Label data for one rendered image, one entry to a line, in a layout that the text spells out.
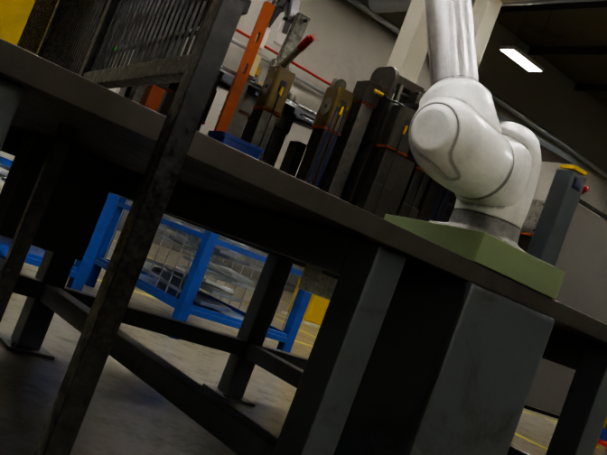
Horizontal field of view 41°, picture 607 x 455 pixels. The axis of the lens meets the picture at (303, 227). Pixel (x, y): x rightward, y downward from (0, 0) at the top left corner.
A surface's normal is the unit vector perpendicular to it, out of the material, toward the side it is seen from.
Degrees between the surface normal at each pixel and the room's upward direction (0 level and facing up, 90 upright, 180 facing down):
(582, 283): 90
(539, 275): 90
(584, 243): 90
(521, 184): 89
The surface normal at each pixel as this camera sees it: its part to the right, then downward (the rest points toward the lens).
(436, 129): -0.61, -0.17
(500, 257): 0.58, 0.18
